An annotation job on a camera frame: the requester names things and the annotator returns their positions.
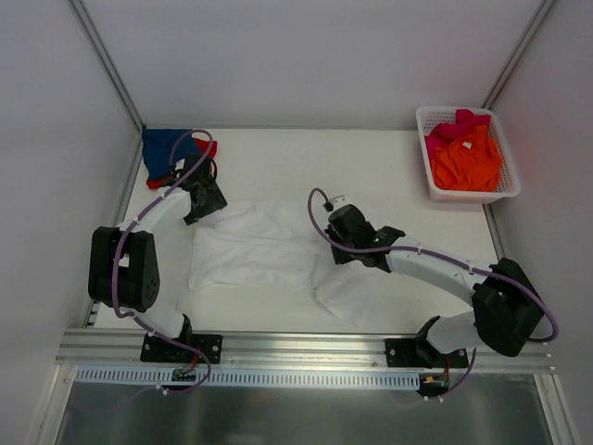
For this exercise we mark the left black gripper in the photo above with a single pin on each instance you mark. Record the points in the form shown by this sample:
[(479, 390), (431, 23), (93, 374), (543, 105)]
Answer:
[(209, 198)]

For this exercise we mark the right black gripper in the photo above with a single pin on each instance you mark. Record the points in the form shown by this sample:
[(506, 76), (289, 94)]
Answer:
[(337, 238)]

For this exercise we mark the white t shirt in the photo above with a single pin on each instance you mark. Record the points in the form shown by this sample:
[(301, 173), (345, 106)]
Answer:
[(273, 243)]

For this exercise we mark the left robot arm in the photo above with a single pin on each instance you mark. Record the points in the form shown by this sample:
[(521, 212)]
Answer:
[(124, 273)]

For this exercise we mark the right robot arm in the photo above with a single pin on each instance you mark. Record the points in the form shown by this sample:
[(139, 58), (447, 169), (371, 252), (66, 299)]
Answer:
[(504, 307)]

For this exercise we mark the folded red t shirt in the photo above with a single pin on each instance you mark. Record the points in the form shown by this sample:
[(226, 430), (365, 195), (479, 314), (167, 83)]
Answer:
[(202, 146)]

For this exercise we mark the folded blue t shirt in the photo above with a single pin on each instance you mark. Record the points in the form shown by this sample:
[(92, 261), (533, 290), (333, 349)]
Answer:
[(157, 145)]

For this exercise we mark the pink t shirt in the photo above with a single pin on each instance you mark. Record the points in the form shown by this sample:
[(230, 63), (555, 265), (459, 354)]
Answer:
[(445, 133)]

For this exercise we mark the white plastic basket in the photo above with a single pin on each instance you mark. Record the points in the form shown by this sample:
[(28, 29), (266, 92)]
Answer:
[(427, 118)]

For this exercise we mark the orange t shirt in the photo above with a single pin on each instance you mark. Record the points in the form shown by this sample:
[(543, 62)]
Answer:
[(468, 164)]

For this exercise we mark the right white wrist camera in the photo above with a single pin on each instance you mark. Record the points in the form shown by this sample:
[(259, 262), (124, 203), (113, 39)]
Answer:
[(338, 202)]

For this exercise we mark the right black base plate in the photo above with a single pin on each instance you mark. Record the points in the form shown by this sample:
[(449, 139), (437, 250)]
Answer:
[(403, 352)]

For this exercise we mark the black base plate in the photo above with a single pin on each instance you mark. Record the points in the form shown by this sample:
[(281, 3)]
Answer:
[(403, 352), (206, 347)]

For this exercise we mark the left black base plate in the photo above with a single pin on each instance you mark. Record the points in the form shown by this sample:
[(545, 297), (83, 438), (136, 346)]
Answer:
[(206, 347)]

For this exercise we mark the aluminium mounting rail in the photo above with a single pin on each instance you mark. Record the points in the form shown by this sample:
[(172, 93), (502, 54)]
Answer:
[(325, 352)]

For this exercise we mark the white slotted cable duct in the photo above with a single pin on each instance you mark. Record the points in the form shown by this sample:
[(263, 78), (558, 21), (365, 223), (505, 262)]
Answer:
[(248, 378)]

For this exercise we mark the left aluminium frame post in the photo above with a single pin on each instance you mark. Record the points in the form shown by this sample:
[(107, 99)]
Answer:
[(95, 40)]

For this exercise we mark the aluminium frame post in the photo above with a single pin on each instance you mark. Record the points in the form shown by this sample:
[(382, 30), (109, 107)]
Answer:
[(95, 40), (534, 26)]

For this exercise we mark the right aluminium frame post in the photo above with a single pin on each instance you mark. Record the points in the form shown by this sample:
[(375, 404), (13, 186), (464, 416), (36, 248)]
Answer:
[(534, 26)]

